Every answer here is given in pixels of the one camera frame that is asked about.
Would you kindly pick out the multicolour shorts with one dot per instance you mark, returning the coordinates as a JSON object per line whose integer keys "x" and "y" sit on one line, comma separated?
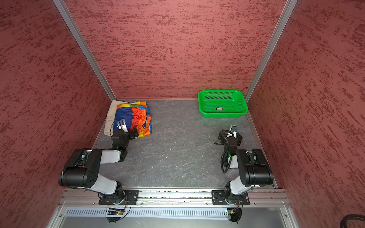
{"x": 135, "y": 114}

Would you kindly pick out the left circuit board with wires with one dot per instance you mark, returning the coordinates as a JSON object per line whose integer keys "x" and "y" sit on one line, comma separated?
{"x": 115, "y": 214}

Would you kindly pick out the right circuit board with wires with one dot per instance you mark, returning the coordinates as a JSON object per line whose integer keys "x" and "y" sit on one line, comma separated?
{"x": 234, "y": 214}

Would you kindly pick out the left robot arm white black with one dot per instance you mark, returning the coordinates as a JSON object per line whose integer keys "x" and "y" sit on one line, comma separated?
{"x": 81, "y": 170}

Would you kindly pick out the aluminium corner post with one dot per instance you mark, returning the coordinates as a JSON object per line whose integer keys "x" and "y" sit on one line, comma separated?
{"x": 281, "y": 23}
{"x": 66, "y": 15}

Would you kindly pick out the green plastic basket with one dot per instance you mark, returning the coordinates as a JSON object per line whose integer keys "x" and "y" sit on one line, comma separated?
{"x": 232, "y": 101}

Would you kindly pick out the beige shorts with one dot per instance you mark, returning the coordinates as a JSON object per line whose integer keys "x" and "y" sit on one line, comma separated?
{"x": 110, "y": 117}

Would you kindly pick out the slotted cable duct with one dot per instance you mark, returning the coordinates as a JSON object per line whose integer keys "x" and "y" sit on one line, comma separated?
{"x": 175, "y": 213}

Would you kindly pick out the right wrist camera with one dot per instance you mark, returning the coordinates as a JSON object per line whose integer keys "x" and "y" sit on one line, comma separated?
{"x": 233, "y": 128}

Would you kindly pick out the left aluminium corner post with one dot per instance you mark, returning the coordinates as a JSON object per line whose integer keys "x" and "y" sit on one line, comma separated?
{"x": 66, "y": 15}

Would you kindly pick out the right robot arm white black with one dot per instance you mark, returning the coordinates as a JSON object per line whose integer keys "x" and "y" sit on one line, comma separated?
{"x": 252, "y": 165}

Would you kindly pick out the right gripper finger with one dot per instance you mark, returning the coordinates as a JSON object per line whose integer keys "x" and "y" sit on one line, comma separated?
{"x": 221, "y": 138}
{"x": 239, "y": 137}

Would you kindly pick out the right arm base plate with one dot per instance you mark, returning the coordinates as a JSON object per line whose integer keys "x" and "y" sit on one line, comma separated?
{"x": 220, "y": 197}

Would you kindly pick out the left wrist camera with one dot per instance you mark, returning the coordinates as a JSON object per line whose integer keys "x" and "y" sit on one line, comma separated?
{"x": 121, "y": 125}

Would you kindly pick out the right aluminium corner post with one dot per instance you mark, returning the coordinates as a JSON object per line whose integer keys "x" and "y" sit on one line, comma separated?
{"x": 281, "y": 23}

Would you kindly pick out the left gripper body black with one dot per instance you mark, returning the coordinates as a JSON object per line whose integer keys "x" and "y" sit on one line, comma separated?
{"x": 127, "y": 142}

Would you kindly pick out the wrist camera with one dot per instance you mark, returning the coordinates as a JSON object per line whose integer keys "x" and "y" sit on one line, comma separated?
{"x": 121, "y": 125}
{"x": 233, "y": 128}

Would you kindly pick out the circuit board with wires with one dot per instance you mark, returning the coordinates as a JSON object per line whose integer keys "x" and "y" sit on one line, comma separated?
{"x": 234, "y": 214}
{"x": 115, "y": 214}

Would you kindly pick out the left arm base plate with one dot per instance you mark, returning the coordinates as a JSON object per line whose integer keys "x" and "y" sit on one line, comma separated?
{"x": 130, "y": 196}

